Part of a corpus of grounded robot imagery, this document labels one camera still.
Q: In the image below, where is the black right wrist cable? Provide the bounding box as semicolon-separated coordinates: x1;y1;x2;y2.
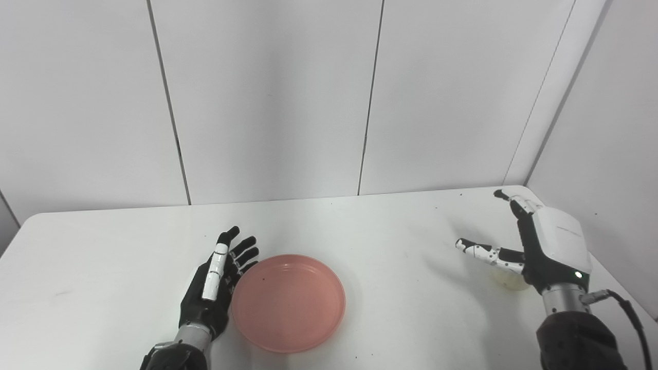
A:
580;289;653;370

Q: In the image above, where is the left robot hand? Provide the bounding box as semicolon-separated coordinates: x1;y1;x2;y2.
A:
178;226;260;341

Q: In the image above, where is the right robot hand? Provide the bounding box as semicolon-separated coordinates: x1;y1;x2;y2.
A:
455;189;593;295

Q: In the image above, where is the pink round plate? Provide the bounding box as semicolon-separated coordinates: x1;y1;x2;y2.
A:
231;254;346;354

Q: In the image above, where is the cream steamed bun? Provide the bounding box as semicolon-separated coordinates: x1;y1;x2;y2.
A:
488;267;530;291

